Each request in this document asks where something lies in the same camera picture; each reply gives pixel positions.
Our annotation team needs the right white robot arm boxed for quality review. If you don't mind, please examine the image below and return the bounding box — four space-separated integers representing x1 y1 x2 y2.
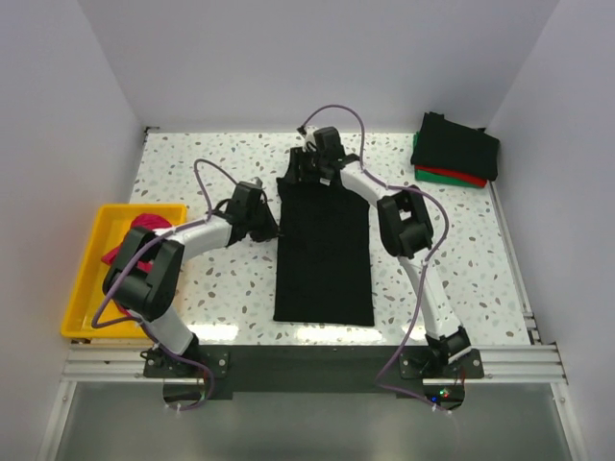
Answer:
286 125 471 377

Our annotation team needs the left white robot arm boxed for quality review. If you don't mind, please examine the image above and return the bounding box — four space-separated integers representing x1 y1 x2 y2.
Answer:
91 179 278 376

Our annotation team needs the red pink t shirt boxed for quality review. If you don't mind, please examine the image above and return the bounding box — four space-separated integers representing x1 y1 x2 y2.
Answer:
101 213 172 266

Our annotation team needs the yellow plastic bin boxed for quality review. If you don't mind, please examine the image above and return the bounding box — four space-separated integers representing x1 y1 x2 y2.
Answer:
61 204 187 340

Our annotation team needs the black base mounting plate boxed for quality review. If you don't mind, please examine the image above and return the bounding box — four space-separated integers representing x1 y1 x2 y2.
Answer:
140 345 485 405

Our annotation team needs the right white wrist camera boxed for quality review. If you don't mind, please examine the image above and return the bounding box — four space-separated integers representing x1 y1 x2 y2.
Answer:
297 126 317 150

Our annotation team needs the aluminium frame rail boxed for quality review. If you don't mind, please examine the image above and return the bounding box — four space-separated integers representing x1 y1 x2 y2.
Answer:
60 311 571 385

